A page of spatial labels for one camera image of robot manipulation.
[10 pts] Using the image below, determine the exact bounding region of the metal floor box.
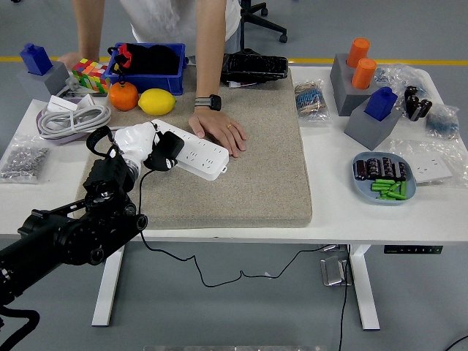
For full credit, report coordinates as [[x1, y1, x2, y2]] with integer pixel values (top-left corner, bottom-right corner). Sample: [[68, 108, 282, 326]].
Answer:
[[320, 255, 352, 287]]

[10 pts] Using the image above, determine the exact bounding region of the person's right hand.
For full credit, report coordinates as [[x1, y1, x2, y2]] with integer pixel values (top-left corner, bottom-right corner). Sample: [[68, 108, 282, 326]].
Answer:
[[57, 50, 91, 70]]

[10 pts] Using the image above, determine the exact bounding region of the black office chair base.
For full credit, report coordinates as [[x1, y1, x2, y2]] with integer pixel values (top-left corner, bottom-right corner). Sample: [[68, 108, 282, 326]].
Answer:
[[239, 0, 289, 44]]

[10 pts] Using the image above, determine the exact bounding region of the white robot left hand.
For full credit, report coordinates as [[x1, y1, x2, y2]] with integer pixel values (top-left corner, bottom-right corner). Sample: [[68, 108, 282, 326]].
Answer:
[[113, 121, 180, 172]]

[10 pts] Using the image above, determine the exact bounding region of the black capacitors bundle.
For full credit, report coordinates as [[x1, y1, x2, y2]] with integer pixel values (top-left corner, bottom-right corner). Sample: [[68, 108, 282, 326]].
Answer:
[[404, 86, 434, 121]]

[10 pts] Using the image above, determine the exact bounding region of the grey-brown mat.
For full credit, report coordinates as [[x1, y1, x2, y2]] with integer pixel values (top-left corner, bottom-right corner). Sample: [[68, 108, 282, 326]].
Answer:
[[72, 65, 314, 230]]

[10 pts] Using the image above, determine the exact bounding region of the white coiled cable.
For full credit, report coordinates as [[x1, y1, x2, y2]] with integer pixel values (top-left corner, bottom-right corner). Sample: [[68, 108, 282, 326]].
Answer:
[[38, 105, 127, 140]]

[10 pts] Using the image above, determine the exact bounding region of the blue plastic bin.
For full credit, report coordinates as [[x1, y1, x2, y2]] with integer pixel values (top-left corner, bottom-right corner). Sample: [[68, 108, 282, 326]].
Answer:
[[104, 42, 187, 96]]

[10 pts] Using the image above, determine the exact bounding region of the person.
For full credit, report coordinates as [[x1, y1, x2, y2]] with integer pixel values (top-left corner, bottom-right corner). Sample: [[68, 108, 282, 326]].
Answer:
[[118, 0, 244, 54]]

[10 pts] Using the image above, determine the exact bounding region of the bag of blue components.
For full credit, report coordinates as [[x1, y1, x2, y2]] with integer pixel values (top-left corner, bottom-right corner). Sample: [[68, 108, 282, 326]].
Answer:
[[425, 104, 461, 140]]

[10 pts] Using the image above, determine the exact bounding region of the person's left hand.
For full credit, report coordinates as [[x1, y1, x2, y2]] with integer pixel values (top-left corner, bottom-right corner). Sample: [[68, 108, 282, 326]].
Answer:
[[188, 108, 249, 159]]

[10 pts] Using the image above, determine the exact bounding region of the bag of striped resistors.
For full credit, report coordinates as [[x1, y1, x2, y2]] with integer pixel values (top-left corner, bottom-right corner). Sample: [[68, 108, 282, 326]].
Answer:
[[293, 78, 333, 127]]

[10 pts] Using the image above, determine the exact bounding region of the yellow lemon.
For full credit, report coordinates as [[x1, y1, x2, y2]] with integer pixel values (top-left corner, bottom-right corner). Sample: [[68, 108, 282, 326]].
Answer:
[[137, 88, 177, 116]]

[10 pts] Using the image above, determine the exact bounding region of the orange fruit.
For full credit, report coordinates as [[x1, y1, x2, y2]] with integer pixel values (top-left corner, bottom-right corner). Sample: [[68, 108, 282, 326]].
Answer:
[[108, 82, 140, 112]]

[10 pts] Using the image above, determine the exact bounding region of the white power strip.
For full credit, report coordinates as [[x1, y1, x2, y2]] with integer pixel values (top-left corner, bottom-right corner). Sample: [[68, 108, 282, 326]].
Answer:
[[150, 118, 230, 182]]

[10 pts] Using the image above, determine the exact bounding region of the black floor cable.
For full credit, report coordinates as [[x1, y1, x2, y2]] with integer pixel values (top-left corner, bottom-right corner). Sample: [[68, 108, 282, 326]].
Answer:
[[338, 244, 352, 351], [445, 334, 468, 351]]

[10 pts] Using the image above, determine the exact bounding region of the thin black plug cord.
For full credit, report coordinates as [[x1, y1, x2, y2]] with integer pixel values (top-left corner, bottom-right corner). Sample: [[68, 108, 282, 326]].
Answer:
[[137, 166, 330, 288]]

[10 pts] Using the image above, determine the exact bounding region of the clear bag of small parts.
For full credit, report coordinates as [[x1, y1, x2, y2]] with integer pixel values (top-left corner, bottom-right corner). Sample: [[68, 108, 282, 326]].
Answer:
[[374, 62, 439, 92]]

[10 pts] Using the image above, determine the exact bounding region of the clear plastic bag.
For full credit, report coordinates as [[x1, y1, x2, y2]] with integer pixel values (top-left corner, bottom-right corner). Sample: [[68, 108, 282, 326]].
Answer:
[[389, 138, 468, 189]]

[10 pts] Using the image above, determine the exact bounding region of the grey two-hole block holder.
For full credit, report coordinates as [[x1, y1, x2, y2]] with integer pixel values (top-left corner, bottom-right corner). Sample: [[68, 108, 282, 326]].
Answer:
[[329, 53, 377, 117]]

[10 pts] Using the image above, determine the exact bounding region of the white table leg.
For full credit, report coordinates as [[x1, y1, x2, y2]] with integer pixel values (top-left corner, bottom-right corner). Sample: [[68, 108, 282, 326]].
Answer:
[[91, 243, 127, 327], [349, 244, 381, 331]]

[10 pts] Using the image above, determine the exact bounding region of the black table control panel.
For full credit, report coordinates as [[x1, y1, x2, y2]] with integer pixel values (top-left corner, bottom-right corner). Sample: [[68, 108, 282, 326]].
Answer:
[[383, 245, 443, 255]]

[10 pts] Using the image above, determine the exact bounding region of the black cloth pouch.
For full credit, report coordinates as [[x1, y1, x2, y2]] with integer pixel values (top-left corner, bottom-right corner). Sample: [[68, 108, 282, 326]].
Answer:
[[107, 42, 182, 87]]

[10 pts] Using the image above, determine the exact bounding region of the white wall socket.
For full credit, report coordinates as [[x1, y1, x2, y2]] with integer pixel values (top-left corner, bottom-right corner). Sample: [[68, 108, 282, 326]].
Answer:
[[409, 153, 454, 184]]

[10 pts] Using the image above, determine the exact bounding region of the black wristwatch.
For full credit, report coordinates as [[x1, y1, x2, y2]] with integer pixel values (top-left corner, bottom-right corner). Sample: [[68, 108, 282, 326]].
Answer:
[[194, 94, 223, 112]]

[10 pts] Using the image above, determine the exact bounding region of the orange cylinder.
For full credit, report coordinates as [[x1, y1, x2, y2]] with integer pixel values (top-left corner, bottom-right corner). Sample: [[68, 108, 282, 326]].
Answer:
[[346, 37, 371, 69], [351, 57, 378, 91]]

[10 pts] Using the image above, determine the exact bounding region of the black plug adapter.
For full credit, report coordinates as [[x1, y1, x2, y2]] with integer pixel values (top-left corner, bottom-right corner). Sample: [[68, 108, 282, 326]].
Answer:
[[155, 130, 186, 164]]

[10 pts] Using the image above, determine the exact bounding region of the white connector with wires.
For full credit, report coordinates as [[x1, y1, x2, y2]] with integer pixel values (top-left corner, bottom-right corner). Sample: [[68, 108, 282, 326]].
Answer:
[[223, 79, 268, 88]]

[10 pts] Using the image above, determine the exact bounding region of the colourful cube puzzle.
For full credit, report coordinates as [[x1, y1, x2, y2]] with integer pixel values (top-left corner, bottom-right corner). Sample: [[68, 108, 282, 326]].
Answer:
[[71, 58, 110, 93]]

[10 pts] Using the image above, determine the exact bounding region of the blue plastic block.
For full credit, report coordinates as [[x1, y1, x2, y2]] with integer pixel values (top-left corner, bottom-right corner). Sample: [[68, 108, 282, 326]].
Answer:
[[366, 86, 399, 121], [19, 43, 54, 77]]

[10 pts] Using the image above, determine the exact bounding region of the bag of metal screws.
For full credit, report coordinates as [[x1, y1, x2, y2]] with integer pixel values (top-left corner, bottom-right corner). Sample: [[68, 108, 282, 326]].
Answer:
[[0, 135, 50, 184]]

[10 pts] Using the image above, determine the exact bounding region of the blue-grey plate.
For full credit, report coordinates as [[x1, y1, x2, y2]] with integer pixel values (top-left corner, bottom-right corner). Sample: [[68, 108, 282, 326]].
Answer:
[[352, 151, 418, 206]]

